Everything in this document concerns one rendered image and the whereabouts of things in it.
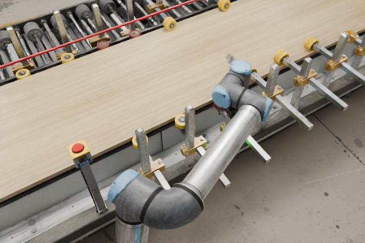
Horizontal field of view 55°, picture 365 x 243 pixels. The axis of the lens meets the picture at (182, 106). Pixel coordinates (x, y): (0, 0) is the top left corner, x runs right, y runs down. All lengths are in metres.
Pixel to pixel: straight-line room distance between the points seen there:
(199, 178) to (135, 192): 0.19
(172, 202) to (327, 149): 2.18
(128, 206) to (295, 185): 1.90
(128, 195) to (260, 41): 1.61
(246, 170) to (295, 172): 0.37
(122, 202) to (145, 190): 0.08
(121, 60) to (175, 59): 0.34
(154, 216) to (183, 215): 0.08
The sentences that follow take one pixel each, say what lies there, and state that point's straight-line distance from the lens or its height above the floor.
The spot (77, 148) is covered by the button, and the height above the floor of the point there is 1.23.
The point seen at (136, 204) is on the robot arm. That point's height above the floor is 1.42.
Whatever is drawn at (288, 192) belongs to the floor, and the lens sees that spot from 2.74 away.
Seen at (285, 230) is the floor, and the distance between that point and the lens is 2.61.
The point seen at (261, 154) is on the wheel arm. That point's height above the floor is 0.86.
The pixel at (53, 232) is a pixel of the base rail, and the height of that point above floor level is 0.70.
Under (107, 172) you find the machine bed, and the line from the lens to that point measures 1.99.
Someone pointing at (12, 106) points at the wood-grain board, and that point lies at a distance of 2.15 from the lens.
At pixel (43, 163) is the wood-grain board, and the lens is 1.83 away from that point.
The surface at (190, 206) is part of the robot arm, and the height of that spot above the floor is 1.41.
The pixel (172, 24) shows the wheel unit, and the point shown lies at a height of 0.95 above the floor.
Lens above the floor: 2.33
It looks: 48 degrees down
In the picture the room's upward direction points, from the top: 1 degrees counter-clockwise
